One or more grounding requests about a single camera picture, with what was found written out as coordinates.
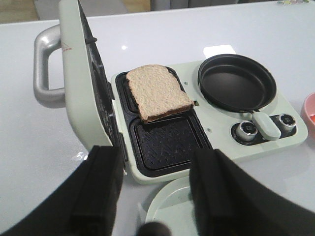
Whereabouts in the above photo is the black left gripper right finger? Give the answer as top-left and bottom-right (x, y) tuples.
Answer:
(189, 148), (315, 236)

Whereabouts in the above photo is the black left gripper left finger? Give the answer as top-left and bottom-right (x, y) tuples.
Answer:
(3, 146), (123, 236)

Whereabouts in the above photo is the green breakfast maker lid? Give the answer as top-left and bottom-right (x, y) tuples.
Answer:
(33, 0), (128, 162)

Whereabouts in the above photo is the pink bowl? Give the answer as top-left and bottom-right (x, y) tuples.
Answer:
(301, 92), (315, 140)

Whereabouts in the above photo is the green breakfast maker base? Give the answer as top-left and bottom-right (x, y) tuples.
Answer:
(111, 61), (308, 184)

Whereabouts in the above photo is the green round plate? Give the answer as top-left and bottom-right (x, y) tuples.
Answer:
(146, 177), (198, 236)

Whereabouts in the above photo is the left silver knob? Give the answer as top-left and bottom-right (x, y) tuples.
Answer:
(236, 121), (258, 142)

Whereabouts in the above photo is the black round frying pan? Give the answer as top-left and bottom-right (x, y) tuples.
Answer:
(198, 54), (282, 141)

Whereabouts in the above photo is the right grey chair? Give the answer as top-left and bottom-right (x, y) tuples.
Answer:
(150, 0), (239, 11)

